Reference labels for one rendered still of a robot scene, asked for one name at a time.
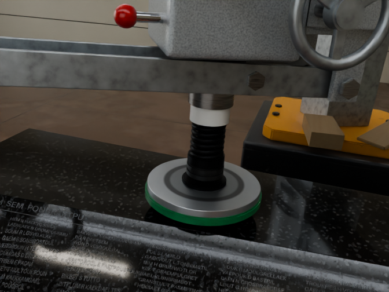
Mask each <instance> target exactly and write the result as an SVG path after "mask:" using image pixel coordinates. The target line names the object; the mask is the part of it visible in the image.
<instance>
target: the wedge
mask: <svg viewBox="0 0 389 292"><path fill-rule="evenodd" d="M357 140H358V141H362V142H363V143H367V144H369V145H372V146H374V147H377V148H380V149H383V150H385V149H389V121H386V122H385V123H383V124H381V125H379V126H377V127H376V128H374V129H372V130H370V131H368V132H366V133H364V134H362V135H360V136H359V137H357Z"/></svg>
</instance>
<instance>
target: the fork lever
mask: <svg viewBox="0 0 389 292"><path fill-rule="evenodd" d="M331 77H332V71H326V70H321V69H318V68H315V67H313V66H312V65H310V64H309V63H307V62H306V61H305V60H304V59H303V58H302V57H301V56H300V57H299V59H298V60H296V61H293V62H291V63H287V62H267V61H246V63H243V62H232V61H213V60H188V59H172V58H170V57H168V56H166V55H165V53H164V52H163V51H162V50H161V49H160V48H159V47H158V46H142V45H125V44H115V43H98V42H80V41H63V40H53V39H36V38H18V37H9V36H0V86H13V87H44V88H60V89H92V90H123V91H139V92H171V93H202V94H233V95H250V96H281V97H312V98H327V96H328V91H329V85H330V82H331ZM359 87H360V84H359V83H358V82H357V81H356V80H355V79H353V78H350V79H348V80H346V81H344V82H342V84H341V87H340V91H339V94H341V95H342V96H343V97H344V98H346V99H348V100H349V99H351V98H353V97H355V96H357V95H358V92H359Z"/></svg>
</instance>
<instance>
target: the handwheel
mask: <svg viewBox="0 0 389 292"><path fill-rule="evenodd" d="M317 1H318V3H317V4H316V6H315V8H314V14H315V16H316V17H318V18H321V19H323V20H324V23H325V25H326V26H327V27H329V28H331V29H333V34H332V40H331V47H330V51H329V57H327V56H323V55H321V54H319V53H318V52H316V51H315V50H314V49H313V48H312V47H311V45H310V44H309V42H308V40H307V38H306V35H305V33H304V28H303V11H304V6H305V3H306V0H291V2H290V6H289V12H288V28H289V34H290V37H291V40H292V43H293V45H294V47H295V49H296V51H297V52H298V53H299V55H300V56H301V57H302V58H303V59H304V60H305V61H306V62H307V63H309V64H310V65H312V66H313V67H315V68H318V69H321V70H326V71H341V70H346V69H349V68H352V67H354V66H356V65H358V64H360V63H362V62H363V61H365V60H366V59H367V58H368V57H370V56H371V55H372V54H373V53H374V52H375V51H376V50H377V49H378V48H379V46H380V45H381V44H382V43H383V41H384V39H385V38H386V36H387V34H388V32H389V0H381V12H380V17H379V20H378V22H377V25H376V28H375V30H374V31H373V33H372V35H371V36H370V37H369V39H368V40H367V41H366V42H365V43H364V44H363V45H362V46H361V47H360V48H359V49H357V50H356V51H354V52H352V53H351V54H348V55H346V56H343V57H342V53H343V47H344V41H345V37H346V31H351V30H353V29H354V28H356V27H357V26H358V25H359V24H360V22H361V20H362V18H363V16H364V8H365V7H367V6H369V5H370V4H372V3H374V2H376V1H377V0H317Z"/></svg>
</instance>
